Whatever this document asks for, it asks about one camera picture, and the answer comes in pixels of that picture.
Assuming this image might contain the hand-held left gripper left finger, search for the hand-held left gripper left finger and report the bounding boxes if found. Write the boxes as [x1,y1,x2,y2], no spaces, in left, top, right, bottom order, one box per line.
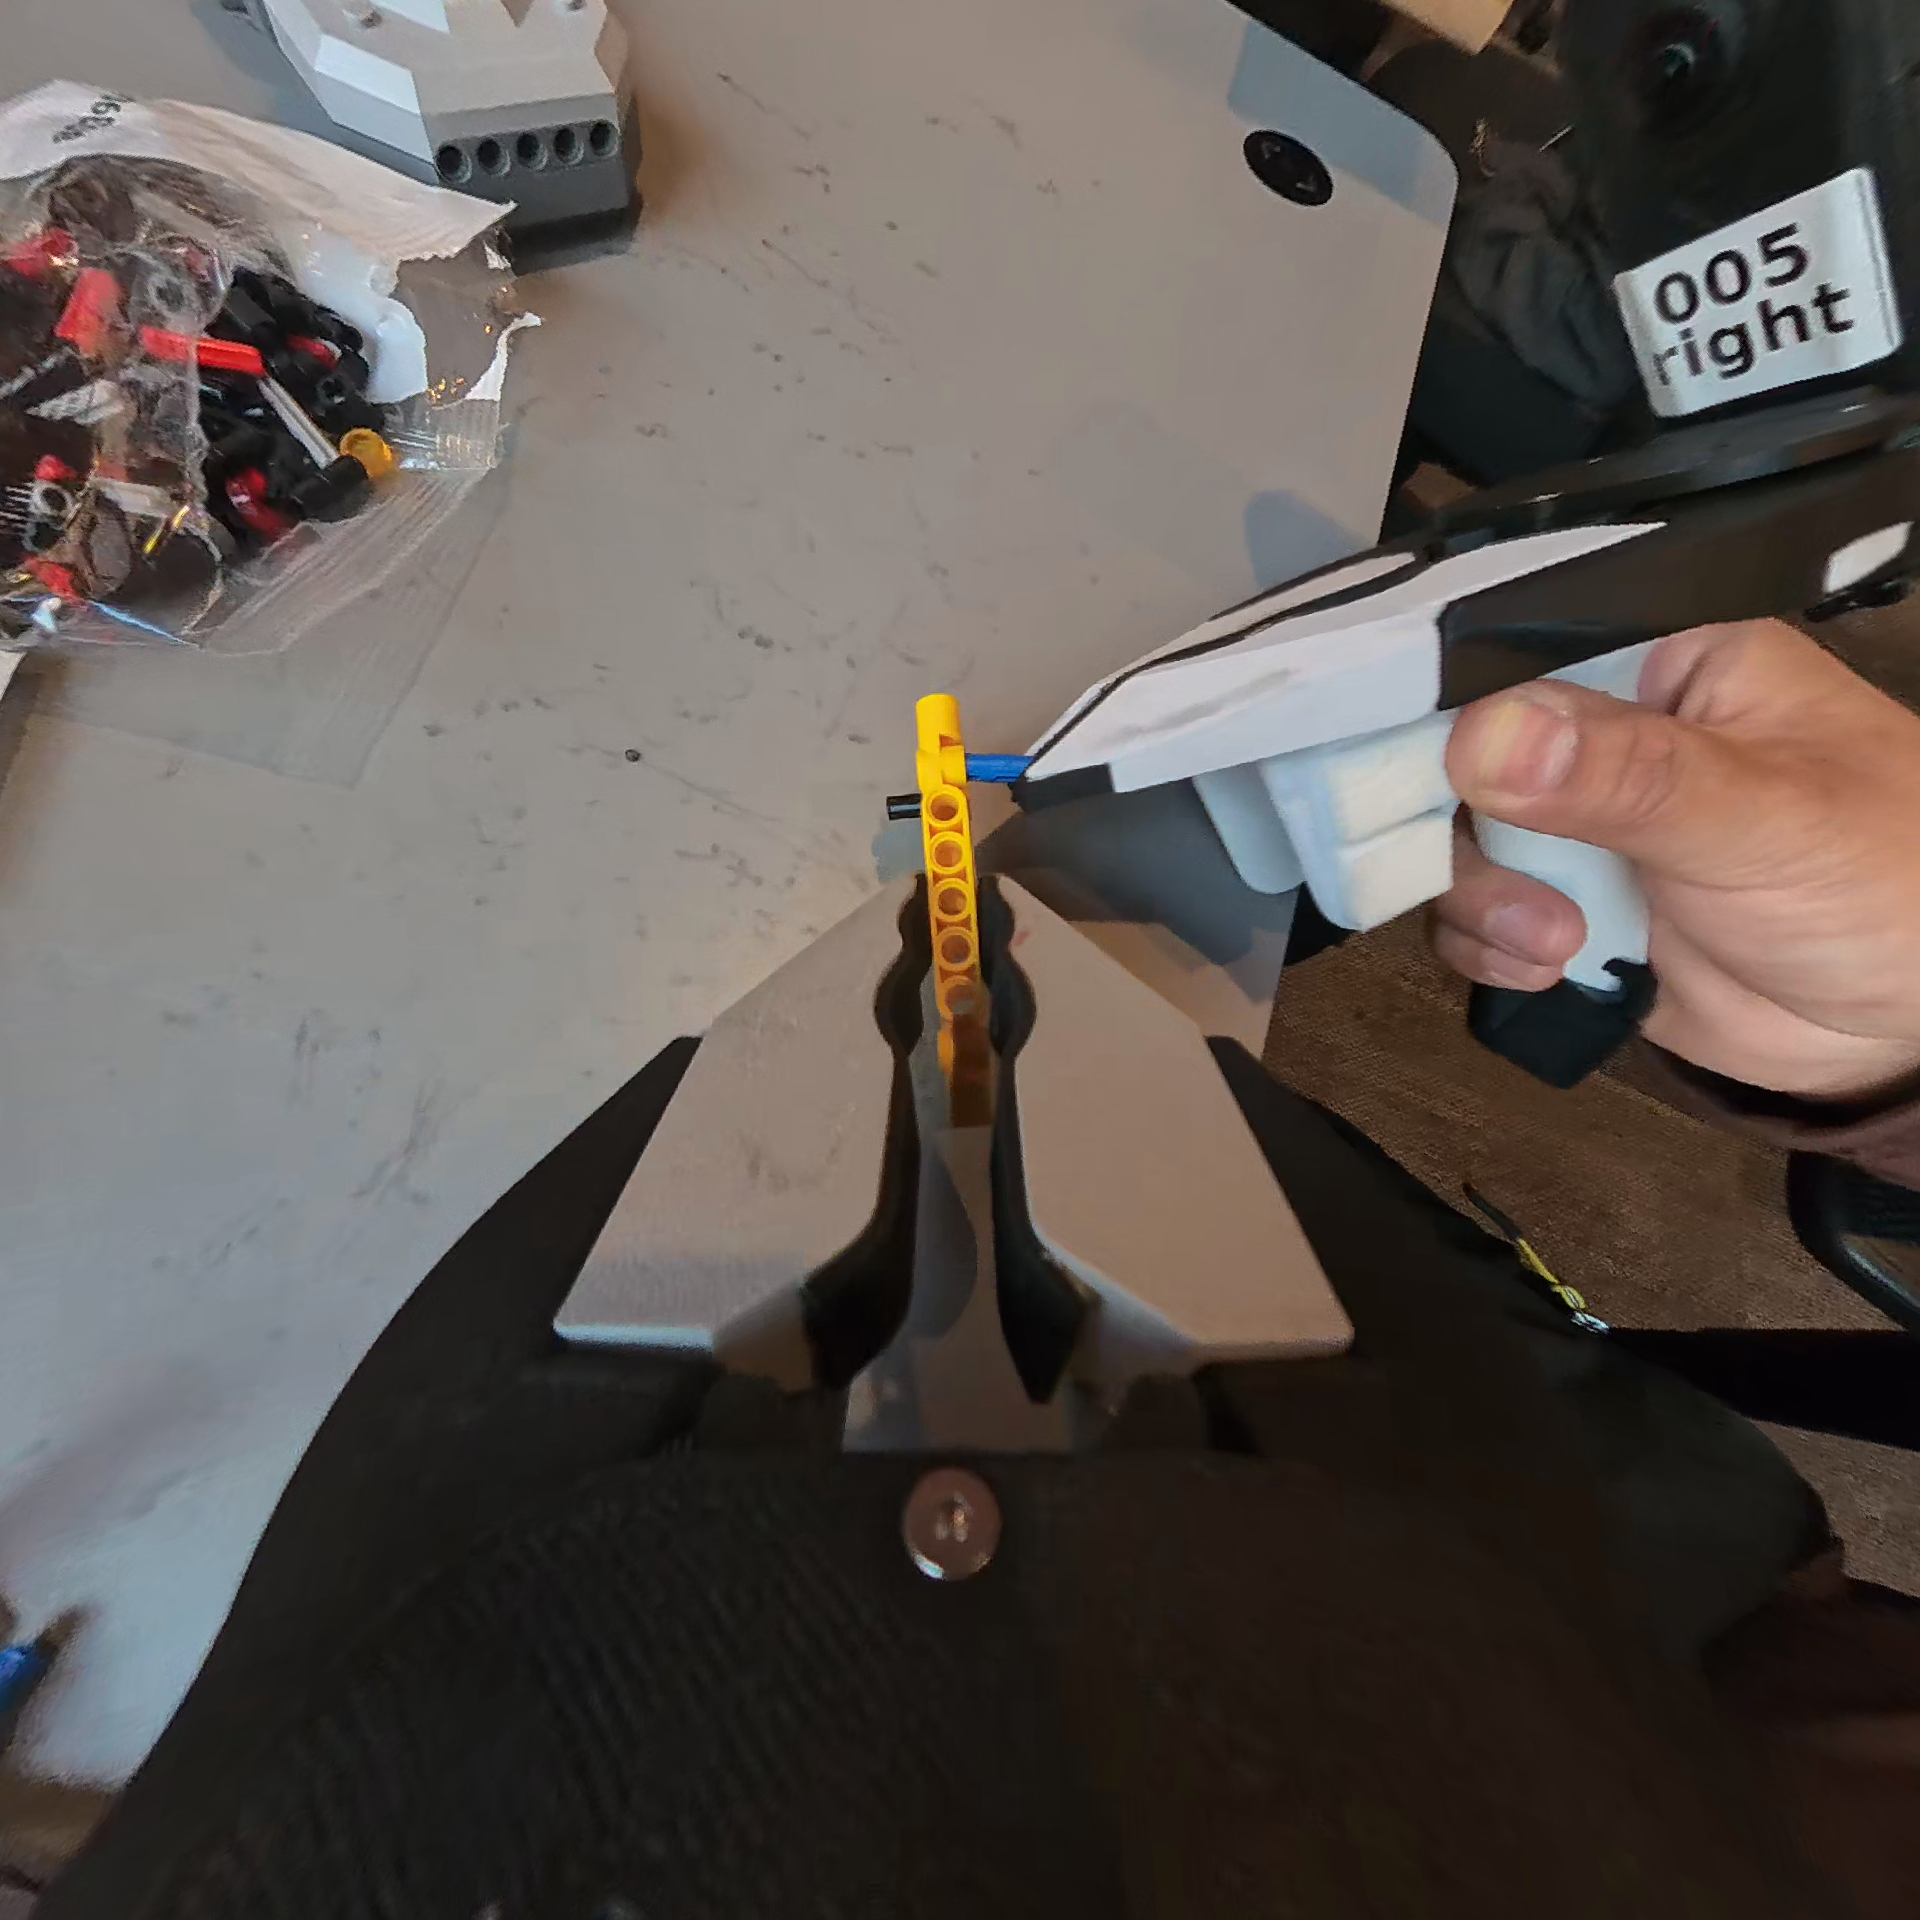
[553,870,931,1388]

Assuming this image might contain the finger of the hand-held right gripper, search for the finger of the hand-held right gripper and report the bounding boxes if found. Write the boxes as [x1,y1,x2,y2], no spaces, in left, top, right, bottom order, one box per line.
[1030,520,1665,762]
[1014,601,1454,816]

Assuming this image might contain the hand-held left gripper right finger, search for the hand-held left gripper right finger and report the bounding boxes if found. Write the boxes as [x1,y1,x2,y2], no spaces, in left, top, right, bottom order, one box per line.
[981,879,1358,1408]

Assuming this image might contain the yellow panel brick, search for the yellow panel brick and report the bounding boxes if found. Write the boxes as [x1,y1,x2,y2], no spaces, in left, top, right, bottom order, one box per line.
[913,691,999,1126]

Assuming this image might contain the yellow grey brick assembly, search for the yellow grey brick assembly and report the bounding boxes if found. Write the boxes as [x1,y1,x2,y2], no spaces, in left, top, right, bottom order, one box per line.
[0,1612,87,1742]

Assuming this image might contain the bag of black red pins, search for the bag of black red pins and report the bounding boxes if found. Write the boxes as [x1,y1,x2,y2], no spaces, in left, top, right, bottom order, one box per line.
[0,78,542,654]

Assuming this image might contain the grey desk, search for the grey desk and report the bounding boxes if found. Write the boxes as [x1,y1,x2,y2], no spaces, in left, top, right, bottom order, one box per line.
[0,0,1460,1798]

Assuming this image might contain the person's right hand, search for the person's right hand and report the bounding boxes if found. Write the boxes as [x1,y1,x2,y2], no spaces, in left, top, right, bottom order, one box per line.
[1432,622,1920,1108]

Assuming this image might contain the person's black trousers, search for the person's black trousers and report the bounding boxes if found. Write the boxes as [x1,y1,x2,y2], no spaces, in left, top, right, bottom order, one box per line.
[1211,1035,1920,1920]

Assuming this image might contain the black office chair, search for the black office chair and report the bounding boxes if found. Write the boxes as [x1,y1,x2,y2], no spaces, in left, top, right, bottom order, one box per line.
[1783,1149,1920,1331]

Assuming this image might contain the grey hub brick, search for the grey hub brick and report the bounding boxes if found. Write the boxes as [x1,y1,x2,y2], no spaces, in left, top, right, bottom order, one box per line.
[222,0,646,235]

